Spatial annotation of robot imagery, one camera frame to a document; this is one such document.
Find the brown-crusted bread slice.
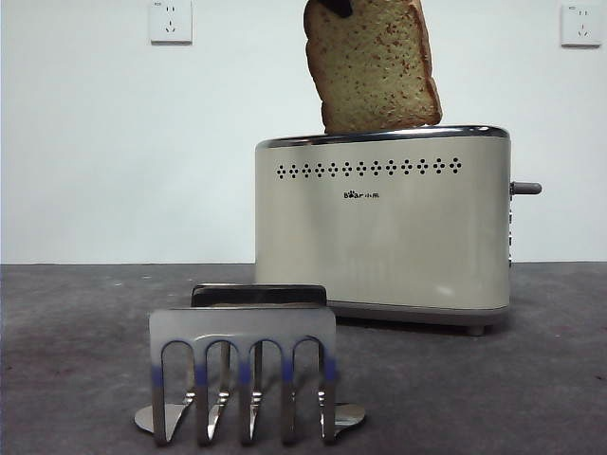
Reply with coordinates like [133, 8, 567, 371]
[303, 0, 444, 136]

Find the cream toaster with chrome top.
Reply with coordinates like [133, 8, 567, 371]
[253, 124, 514, 337]

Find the stainless steel toast rack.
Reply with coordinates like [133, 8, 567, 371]
[134, 282, 367, 447]

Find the white wall socket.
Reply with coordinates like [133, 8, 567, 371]
[150, 0, 194, 46]
[561, 4, 603, 49]

